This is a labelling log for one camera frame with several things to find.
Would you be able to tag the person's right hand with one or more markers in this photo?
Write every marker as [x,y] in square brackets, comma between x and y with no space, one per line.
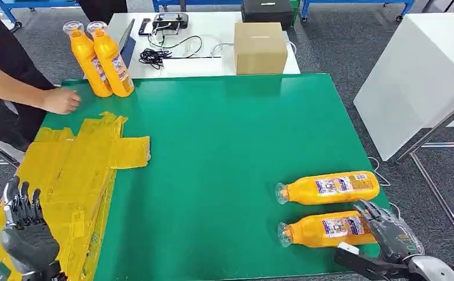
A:
[60,101]

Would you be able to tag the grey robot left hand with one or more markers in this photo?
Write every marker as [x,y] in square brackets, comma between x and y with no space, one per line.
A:
[28,244]

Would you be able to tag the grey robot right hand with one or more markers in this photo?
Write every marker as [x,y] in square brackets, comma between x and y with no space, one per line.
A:
[393,236]

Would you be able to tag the orange drink bottle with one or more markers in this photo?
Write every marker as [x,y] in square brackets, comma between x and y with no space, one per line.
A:
[331,188]
[89,62]
[327,230]
[114,66]

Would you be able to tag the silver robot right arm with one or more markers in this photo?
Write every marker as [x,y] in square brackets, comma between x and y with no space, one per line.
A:
[432,269]

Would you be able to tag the yellow sheet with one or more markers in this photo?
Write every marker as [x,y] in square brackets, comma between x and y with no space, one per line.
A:
[71,182]

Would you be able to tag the person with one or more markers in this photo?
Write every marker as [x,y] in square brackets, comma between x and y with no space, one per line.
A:
[1,42]
[102,8]

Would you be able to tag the tablet with blue cover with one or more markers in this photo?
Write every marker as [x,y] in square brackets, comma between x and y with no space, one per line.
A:
[127,42]

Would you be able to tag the blue wheeled cart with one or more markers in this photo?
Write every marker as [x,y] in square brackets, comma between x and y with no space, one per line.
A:
[28,3]
[195,2]
[358,2]

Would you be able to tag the black phone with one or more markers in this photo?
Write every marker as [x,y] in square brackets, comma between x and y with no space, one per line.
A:
[145,26]

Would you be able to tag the black handheld controller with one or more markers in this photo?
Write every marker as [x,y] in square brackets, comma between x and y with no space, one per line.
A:
[170,20]

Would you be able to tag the large white board table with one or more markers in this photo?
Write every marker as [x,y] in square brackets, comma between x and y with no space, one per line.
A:
[409,83]

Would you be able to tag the green table mat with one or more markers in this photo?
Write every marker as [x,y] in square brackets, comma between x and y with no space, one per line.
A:
[219,155]

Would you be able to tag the brown cardboard box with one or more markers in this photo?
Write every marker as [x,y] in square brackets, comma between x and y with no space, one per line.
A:
[259,50]

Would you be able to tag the black hard case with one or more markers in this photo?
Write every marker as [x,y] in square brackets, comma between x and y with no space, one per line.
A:
[267,12]

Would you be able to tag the green crate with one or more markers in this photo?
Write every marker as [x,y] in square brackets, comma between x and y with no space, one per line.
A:
[296,6]

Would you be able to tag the metal frame legs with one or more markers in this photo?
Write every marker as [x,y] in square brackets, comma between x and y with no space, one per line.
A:
[440,128]

